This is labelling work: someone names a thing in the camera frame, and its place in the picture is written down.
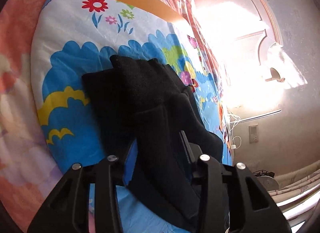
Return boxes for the colourful cartoon bed sheet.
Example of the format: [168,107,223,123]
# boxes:
[28,0,231,232]

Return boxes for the wall socket plate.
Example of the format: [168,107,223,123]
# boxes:
[249,124,259,143]

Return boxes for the white charger with cable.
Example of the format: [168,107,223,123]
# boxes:
[227,111,242,150]

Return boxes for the pink floral quilt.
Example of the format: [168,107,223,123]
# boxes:
[1,0,232,232]

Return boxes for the silver fan lamp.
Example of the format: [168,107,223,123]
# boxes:
[253,169,280,191]

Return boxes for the white bed headboard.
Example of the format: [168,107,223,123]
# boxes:
[194,0,283,114]

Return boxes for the black pants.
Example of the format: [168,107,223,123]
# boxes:
[82,55,223,232]

